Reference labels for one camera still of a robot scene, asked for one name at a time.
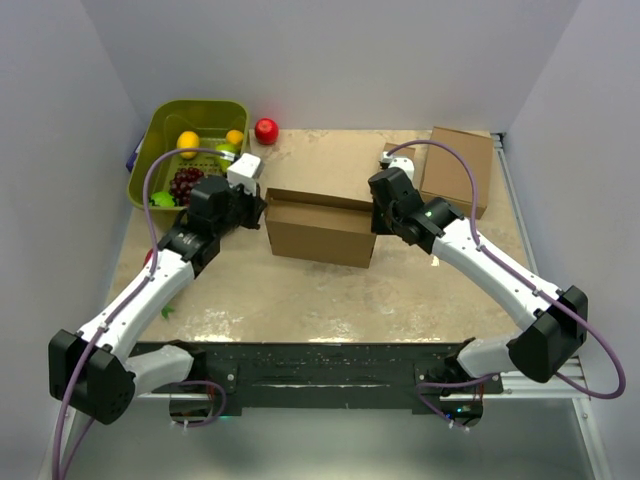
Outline purple cable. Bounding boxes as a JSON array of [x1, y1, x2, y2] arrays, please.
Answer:
[[51, 146, 236, 480], [387, 139, 627, 400]]

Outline red apple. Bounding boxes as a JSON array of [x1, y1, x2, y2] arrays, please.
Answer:
[[254, 117, 279, 145]]

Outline green lime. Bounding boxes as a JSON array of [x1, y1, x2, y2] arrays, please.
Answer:
[[148, 191, 179, 208]]

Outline small orange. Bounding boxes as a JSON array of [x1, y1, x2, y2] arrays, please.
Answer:
[[225, 129, 244, 149]]

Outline green pear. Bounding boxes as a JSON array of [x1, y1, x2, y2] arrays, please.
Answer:
[[215, 143, 239, 155]]

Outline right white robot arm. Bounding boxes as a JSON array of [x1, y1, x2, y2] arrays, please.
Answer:
[[368, 167, 588, 393]]

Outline small folded cardboard box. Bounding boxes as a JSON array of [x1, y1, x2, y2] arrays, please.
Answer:
[[382, 142, 416, 161]]

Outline purple white booklet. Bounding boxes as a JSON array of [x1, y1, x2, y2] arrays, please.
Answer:
[[125, 135, 145, 173]]

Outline red dragon fruit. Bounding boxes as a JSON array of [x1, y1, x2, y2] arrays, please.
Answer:
[[143, 249, 153, 267]]

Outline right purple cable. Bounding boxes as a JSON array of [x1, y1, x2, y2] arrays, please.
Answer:
[[387, 139, 627, 400]]

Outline cardboard paper box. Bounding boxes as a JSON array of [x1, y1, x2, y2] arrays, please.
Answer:
[[264, 188, 377, 268]]

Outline yellow lemon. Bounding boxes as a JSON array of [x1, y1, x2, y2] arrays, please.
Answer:
[[176, 131, 200, 160]]

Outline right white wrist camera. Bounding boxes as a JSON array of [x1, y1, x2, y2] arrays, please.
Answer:
[[379, 151, 415, 180]]

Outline right aluminium rail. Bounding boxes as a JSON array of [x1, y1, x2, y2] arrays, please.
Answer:
[[491, 133, 613, 479]]

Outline dark grapes in basket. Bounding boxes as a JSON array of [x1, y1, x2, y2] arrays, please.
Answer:
[[169, 167, 204, 206]]

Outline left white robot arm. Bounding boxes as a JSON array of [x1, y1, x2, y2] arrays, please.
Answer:
[[48, 173, 266, 425]]

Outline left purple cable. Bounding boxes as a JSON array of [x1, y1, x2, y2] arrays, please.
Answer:
[[51, 146, 236, 480]]

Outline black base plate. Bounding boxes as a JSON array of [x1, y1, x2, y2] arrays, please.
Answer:
[[163, 342, 503, 426]]

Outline large folded cardboard box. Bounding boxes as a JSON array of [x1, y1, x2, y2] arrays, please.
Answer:
[[419, 127, 494, 219]]

